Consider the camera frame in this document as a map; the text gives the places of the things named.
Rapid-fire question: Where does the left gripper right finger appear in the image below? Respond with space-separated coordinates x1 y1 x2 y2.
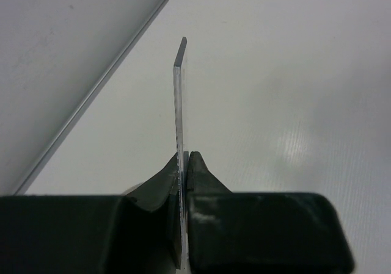
186 152 355 273

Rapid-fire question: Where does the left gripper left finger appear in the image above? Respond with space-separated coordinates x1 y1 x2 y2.
1 157 181 273

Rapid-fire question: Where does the clear plastic ruler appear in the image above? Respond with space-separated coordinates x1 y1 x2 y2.
173 37 189 273

